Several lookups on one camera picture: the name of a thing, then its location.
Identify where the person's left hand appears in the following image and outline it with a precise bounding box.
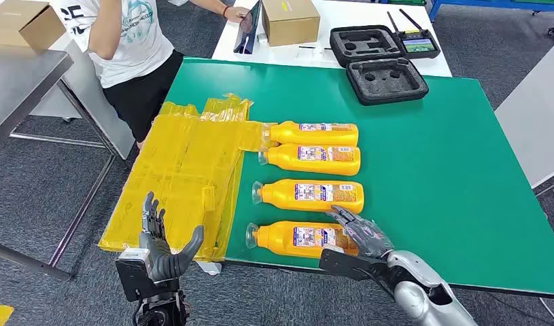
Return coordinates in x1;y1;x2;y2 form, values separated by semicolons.
224;5;251;24

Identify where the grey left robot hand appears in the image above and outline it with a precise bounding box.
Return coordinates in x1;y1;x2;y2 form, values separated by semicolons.
139;191;205;283

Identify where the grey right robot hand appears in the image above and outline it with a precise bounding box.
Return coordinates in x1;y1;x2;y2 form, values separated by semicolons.
326;205;395;260

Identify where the orange detergent bottle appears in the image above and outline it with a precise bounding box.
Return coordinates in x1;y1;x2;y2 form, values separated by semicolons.
263;120;360;147
245;220;360;259
252;179;365;214
258;143;362;177

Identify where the dark tablet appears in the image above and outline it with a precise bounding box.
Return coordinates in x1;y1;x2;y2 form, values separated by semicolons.
233;0;262;55

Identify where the white table foot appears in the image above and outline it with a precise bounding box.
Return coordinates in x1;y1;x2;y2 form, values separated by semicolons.
196;261;224;276

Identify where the tall brown cardboard box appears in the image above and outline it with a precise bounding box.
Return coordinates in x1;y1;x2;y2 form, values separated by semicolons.
262;0;322;48

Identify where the white table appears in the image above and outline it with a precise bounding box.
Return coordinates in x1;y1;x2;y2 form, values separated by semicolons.
212;0;453;78

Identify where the person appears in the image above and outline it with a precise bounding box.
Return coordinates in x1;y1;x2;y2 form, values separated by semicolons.
49;0;252;149

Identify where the black foam case half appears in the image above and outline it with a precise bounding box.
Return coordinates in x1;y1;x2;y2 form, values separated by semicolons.
330;24;406;69
345;57;430;107

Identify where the grey side panel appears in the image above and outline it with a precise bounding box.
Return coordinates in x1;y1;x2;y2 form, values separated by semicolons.
29;40;138;160

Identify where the black remote controller with screen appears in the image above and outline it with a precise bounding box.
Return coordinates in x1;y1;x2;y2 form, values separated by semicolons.
387;9;441;60

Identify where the grey table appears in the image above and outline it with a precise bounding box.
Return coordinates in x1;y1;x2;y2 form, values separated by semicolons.
494;38;554;190

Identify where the flat brown cardboard box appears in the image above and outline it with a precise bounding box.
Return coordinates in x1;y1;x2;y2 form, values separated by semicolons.
0;0;67;50

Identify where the steel table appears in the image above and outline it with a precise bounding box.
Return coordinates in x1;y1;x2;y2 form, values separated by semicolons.
0;42;124;282

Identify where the blue metal rack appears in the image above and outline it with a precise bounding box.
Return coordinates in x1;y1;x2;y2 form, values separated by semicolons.
427;0;554;41

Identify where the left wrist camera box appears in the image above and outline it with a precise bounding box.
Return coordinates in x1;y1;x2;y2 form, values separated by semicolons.
115;247;154;303

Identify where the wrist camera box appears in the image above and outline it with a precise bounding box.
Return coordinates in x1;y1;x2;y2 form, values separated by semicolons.
115;247;154;303
318;246;375;283

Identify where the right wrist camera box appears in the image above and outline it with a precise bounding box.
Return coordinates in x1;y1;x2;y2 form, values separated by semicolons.
318;246;375;283

